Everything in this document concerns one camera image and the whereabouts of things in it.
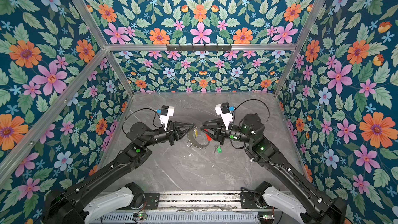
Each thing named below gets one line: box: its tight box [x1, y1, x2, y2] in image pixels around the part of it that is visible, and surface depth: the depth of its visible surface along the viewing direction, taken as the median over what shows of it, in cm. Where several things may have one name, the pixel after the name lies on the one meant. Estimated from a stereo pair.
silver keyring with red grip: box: [187, 128, 212, 149], surface depth 66 cm
